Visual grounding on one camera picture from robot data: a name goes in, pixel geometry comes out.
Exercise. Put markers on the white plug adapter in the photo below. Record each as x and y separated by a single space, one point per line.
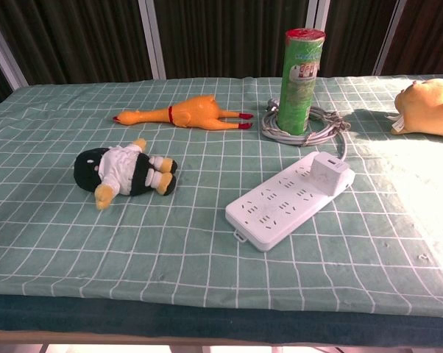
328 176

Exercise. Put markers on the white power strip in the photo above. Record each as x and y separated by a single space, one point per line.
265 209

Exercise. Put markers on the green checked tablecloth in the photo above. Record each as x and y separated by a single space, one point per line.
207 239

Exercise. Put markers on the yellow rubber chicken toy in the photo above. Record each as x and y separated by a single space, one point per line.
195 110

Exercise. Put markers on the green chips can red lid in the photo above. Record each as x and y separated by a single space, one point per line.
298 92

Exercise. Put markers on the white screen frame post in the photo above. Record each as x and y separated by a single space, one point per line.
152 36
389 36
322 14
14 78

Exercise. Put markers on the dark green under cloth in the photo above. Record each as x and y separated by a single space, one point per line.
207 323

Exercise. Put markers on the yellow plush animal toy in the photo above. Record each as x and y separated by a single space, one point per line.
427 106

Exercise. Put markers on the black penguin plush toy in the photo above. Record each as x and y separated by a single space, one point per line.
118 169

